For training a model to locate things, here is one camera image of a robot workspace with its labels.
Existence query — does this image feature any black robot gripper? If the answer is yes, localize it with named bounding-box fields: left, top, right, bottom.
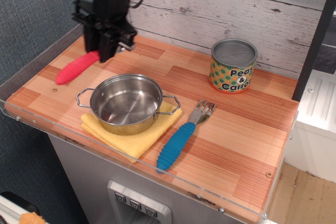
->
left=72, top=0, right=137, bottom=63

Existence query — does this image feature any clear acrylic table guard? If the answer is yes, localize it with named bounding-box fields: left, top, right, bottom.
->
left=1, top=27, right=298, bottom=223

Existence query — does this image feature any grey toy fridge cabinet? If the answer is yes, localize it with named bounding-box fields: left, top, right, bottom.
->
left=49, top=135, right=239, bottom=223

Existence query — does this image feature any red handled metal spoon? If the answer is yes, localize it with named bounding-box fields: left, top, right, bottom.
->
left=55, top=50, right=101, bottom=85

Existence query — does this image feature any blue handled metal fork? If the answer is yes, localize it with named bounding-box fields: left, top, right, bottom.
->
left=156, top=99, right=216, bottom=173

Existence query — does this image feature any white toy sink unit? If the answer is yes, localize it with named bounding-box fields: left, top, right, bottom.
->
left=284, top=70, right=335, bottom=182

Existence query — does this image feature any dark right support post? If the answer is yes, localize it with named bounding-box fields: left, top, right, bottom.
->
left=292, top=0, right=335, bottom=102

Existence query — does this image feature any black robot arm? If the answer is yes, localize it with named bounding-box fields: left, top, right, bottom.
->
left=72, top=0, right=137, bottom=63

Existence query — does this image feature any yellow folded cloth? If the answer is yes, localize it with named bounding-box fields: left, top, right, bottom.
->
left=80, top=109, right=182, bottom=163

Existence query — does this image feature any peas and carrots can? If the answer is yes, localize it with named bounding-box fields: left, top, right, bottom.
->
left=209, top=39, right=258, bottom=94

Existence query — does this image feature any stainless steel pot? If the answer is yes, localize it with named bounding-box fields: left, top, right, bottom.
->
left=76, top=73, right=181, bottom=135

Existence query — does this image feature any orange object bottom left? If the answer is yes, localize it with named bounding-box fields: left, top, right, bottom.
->
left=19, top=212, right=46, bottom=224

